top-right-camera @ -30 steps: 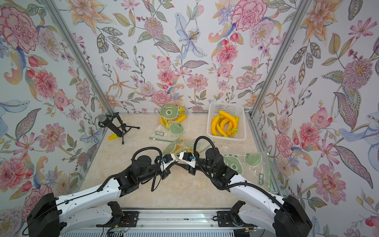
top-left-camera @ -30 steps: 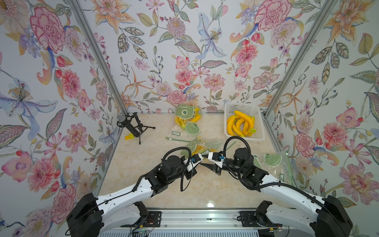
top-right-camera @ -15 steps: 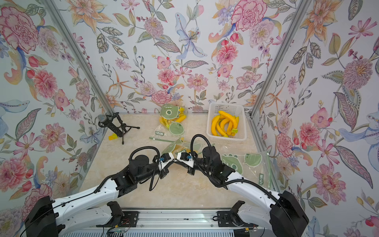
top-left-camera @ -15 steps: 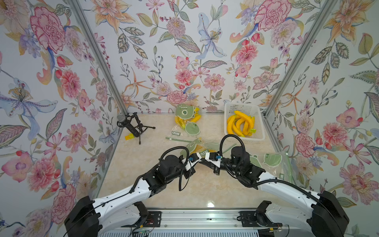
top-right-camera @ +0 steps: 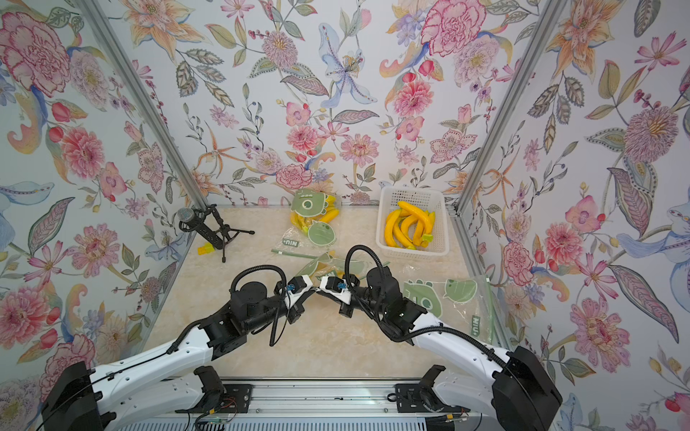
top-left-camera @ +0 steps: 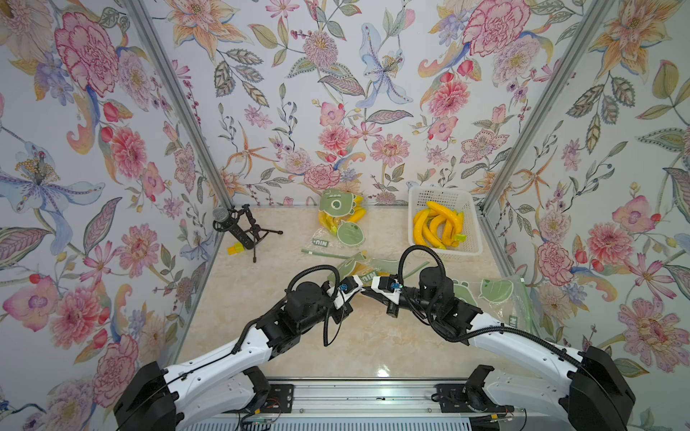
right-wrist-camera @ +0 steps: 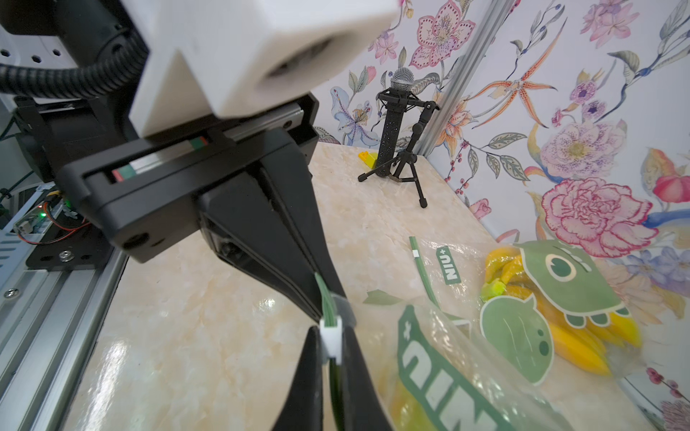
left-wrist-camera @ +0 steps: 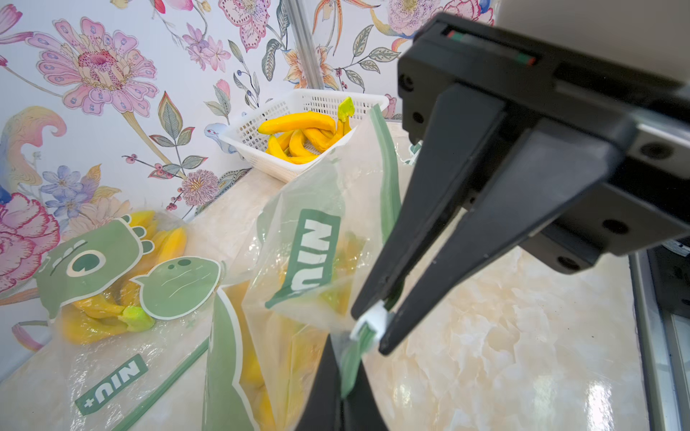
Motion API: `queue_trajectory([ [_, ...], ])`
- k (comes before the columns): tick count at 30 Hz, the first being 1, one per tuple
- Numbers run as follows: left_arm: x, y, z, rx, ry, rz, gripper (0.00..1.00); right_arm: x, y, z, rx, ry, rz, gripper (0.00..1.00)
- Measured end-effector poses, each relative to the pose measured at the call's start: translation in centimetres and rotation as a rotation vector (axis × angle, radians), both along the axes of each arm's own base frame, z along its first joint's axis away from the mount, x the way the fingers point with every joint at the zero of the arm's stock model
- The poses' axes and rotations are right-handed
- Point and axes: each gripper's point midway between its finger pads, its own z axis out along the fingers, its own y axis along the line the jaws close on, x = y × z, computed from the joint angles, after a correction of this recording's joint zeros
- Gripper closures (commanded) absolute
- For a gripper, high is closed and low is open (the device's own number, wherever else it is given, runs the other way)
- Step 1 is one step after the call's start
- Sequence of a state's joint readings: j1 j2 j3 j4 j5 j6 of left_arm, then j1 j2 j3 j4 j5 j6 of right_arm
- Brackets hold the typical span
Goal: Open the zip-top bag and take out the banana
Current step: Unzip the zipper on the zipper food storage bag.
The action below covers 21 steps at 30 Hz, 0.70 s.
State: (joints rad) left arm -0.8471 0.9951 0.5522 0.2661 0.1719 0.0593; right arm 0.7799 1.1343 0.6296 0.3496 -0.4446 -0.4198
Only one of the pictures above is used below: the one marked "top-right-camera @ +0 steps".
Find aluminium front rail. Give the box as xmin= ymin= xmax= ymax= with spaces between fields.
xmin=117 ymin=370 xmax=505 ymax=430

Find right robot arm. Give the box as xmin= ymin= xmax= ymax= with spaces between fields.
xmin=314 ymin=244 xmax=562 ymax=430

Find white plastic basket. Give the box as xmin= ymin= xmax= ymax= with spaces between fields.
xmin=376 ymin=186 xmax=450 ymax=260

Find loose yellow banana by stand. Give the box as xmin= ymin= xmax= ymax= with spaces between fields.
xmin=197 ymin=244 xmax=215 ymax=255

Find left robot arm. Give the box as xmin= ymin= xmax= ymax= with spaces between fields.
xmin=39 ymin=264 xmax=319 ymax=430

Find right corner aluminium post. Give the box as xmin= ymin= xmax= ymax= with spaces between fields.
xmin=455 ymin=0 xmax=567 ymax=214

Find zip-top bag bananas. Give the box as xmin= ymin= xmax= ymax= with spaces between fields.
xmin=402 ymin=278 xmax=494 ymax=344
xmin=271 ymin=189 xmax=341 ymax=260
xmin=287 ymin=252 xmax=377 ymax=287

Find black microphone tripod stand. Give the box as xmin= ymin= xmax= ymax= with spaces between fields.
xmin=177 ymin=204 xmax=256 ymax=263

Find corner aluminium post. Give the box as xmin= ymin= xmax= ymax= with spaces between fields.
xmin=75 ymin=0 xmax=208 ymax=208
xmin=455 ymin=0 xmax=567 ymax=214

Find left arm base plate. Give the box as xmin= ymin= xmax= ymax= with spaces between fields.
xmin=176 ymin=366 xmax=253 ymax=414

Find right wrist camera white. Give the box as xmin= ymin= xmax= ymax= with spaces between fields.
xmin=317 ymin=276 xmax=351 ymax=305

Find left corner aluminium post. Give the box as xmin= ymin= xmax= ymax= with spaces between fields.
xmin=75 ymin=0 xmax=208 ymax=208

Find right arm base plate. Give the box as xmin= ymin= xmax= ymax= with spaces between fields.
xmin=386 ymin=365 xmax=469 ymax=414

